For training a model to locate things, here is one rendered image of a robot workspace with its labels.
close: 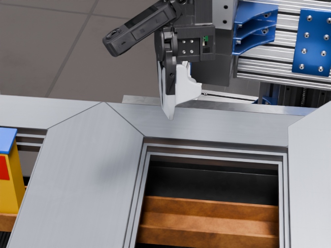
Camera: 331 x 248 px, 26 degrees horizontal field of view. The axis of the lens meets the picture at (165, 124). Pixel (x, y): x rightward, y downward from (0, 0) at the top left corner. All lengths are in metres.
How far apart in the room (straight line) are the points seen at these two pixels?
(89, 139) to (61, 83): 1.54
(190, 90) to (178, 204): 0.37
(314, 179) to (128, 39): 0.43
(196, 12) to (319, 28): 0.61
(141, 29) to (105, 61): 1.90
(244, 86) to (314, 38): 0.86
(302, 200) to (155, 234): 0.30
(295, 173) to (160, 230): 0.28
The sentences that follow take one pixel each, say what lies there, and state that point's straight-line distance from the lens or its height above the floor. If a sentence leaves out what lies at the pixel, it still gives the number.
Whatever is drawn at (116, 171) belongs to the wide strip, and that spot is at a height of 0.86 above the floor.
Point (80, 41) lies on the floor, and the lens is 3.08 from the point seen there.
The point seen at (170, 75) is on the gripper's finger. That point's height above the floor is 1.10.
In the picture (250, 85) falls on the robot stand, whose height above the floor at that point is 0.21.
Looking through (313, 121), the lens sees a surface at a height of 0.86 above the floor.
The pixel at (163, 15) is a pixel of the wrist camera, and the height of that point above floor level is 1.18.
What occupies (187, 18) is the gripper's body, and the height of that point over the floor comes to 1.17.
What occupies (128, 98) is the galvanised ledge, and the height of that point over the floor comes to 0.68.
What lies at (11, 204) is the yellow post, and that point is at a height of 0.74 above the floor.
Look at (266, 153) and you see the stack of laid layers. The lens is 1.33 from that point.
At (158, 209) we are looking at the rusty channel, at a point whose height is 0.69.
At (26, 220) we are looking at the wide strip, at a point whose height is 0.86.
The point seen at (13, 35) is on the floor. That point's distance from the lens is 3.16.
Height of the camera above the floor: 1.76
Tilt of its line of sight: 42 degrees down
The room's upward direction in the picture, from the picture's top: straight up
